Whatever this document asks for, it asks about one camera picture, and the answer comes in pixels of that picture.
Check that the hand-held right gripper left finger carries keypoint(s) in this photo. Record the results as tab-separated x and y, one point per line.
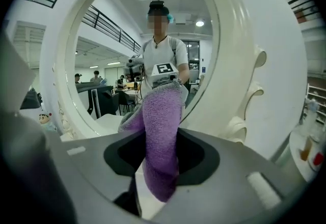
96	167

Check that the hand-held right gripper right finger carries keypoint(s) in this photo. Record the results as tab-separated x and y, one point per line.
229	179

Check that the purple cloth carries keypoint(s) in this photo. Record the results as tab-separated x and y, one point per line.
160	128

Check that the oval ornate mirror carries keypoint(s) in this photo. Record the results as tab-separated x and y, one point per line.
234	52

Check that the white carved vanity table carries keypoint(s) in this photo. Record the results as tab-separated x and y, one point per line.
76	138

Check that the cartoon figure bottle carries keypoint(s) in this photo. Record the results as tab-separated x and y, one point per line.
48	122

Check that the white round side table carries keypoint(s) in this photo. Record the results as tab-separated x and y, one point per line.
303	164

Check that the small red object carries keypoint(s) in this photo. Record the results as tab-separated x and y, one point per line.
319	159

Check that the white shelf rack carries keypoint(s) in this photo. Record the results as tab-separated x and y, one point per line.
315	104

